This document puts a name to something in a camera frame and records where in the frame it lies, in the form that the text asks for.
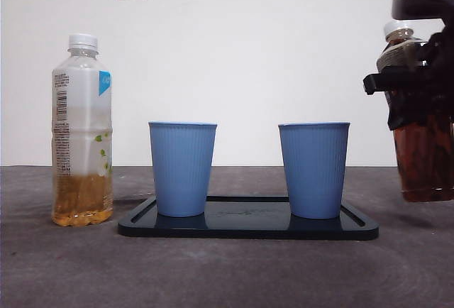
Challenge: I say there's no dark blue tray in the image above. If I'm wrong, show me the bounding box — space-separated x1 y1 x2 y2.
117 195 380 241

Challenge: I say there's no dark oolong tea bottle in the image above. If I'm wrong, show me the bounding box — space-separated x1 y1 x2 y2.
376 20 454 203

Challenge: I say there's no pale tea bottle white label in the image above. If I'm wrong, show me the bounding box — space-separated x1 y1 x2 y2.
51 33 114 227

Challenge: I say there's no blue ribbed cup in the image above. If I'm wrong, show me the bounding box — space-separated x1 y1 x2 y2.
277 121 351 220
148 121 218 218

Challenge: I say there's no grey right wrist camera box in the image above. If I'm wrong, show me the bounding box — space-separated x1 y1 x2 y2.
392 0 454 21

